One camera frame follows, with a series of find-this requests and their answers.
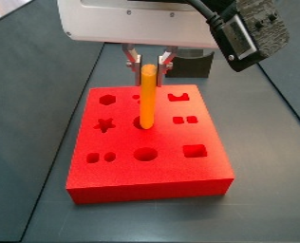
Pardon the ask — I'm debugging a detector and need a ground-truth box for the red foam shape board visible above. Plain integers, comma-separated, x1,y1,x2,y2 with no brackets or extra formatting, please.
65,84,234,204

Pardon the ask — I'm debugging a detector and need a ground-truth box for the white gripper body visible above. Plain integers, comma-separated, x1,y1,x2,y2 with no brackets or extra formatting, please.
57,0,216,48

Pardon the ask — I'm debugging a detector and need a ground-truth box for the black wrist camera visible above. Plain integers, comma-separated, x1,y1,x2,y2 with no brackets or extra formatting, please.
211,0,288,71

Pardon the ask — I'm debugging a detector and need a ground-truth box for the black curved part holder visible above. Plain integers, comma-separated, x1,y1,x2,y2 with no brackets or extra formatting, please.
164,49,214,78

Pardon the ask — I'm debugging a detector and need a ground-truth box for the black camera cable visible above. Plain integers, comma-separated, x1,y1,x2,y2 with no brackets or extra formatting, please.
183,0,226,29

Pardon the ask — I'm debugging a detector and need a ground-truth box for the orange oval peg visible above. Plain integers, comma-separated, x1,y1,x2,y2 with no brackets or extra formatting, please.
139,64,156,129

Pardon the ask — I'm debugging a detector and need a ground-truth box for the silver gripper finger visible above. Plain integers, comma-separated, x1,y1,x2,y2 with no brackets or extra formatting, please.
121,44,142,85
156,47,178,86

